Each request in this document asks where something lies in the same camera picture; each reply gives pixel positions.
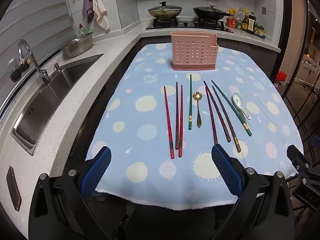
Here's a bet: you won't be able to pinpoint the gold flower spoon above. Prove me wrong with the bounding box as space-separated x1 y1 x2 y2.
192 92 202 128

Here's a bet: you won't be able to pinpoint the beige wok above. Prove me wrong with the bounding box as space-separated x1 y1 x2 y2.
148 7 183 19

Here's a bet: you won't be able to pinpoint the maroon chopstick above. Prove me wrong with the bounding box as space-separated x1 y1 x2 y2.
203 80 231 143
205 86 218 145

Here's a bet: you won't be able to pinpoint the brown flat phone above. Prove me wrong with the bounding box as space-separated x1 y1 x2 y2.
6 166 22 211

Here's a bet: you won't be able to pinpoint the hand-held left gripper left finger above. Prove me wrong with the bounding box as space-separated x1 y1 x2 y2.
28 146 112 240

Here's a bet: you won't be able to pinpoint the blue dotted tablecloth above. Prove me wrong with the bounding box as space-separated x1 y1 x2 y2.
84 43 305 211

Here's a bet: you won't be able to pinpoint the chrome faucet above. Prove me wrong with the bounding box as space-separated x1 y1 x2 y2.
17 39 51 86

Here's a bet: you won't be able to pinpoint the dark sauce bottle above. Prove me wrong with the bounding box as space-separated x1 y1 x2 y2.
247 15 257 34

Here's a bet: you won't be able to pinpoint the glass lid with steel handle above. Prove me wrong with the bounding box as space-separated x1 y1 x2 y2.
194 4 226 12

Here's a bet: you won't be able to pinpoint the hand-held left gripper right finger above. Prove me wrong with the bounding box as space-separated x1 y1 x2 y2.
211 144 297 240

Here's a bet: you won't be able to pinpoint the black faucet attachment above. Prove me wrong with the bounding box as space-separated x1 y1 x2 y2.
9 57 30 82

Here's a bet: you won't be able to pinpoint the purple hanging towel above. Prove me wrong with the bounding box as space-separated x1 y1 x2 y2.
82 0 95 25

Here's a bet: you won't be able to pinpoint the pink perforated utensil holder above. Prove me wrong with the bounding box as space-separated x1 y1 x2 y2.
170 32 220 71

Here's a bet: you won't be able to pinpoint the striped window blind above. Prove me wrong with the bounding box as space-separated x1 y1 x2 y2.
0 0 84 80

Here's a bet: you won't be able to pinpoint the white ceramic spoon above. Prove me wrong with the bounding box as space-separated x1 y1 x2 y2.
231 93 252 120

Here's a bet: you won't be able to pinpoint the white stone kitchen counter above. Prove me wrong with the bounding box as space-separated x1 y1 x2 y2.
0 21 282 230

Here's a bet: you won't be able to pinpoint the dark purple chopstick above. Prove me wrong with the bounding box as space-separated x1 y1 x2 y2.
175 81 179 150

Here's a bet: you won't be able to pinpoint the stainless steel sink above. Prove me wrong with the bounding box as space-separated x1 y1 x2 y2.
12 53 105 156

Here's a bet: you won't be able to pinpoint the red chopstick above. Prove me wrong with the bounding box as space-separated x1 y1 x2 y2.
178 85 184 158
163 86 175 159

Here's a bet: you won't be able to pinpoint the white furniture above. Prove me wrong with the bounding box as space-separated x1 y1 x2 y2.
303 54 320 81

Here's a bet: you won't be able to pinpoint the steel colander bowl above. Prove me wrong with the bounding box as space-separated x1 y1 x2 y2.
62 32 94 58

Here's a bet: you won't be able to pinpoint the small seasoning jars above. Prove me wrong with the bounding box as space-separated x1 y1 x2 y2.
254 24 265 38

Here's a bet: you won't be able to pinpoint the black gas stove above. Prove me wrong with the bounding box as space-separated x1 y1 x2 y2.
145 17 235 33

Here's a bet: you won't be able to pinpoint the black frying pan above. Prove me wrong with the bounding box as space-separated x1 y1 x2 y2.
193 7 232 21

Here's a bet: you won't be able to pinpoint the dark brown chopstick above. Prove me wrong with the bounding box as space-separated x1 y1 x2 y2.
212 86 241 153

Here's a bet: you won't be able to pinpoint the green chopstick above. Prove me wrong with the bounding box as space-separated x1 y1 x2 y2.
188 74 193 131
211 80 252 137

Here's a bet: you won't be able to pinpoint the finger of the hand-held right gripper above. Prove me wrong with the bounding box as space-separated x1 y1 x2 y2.
286 145 312 174

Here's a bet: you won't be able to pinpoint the cream hanging towel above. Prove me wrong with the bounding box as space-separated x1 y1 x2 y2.
91 0 111 31

